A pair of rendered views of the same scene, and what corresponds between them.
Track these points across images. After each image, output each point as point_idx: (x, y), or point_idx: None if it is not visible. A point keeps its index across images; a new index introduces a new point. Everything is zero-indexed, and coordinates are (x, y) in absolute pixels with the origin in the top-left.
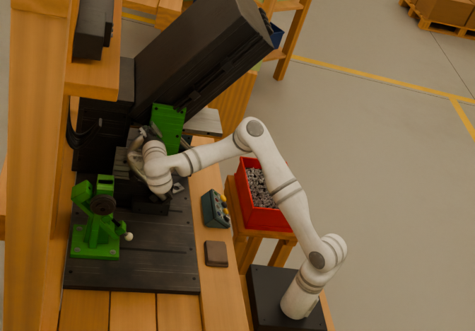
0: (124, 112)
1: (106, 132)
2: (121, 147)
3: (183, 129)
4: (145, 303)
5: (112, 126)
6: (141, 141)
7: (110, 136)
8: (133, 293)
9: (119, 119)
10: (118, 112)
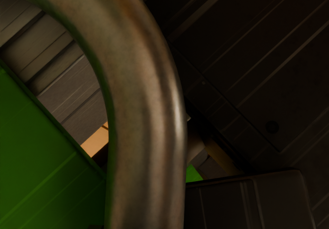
0: (298, 145)
1: None
2: None
3: None
4: None
5: (256, 31)
6: (145, 155)
7: None
8: None
9: (270, 93)
10: (317, 120)
